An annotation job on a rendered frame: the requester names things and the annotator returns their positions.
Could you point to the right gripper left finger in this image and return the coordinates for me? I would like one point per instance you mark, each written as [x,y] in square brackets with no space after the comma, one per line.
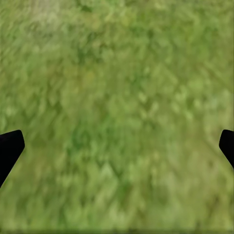
[11,146]

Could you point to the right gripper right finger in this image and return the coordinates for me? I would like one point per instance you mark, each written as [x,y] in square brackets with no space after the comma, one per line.
[226,145]

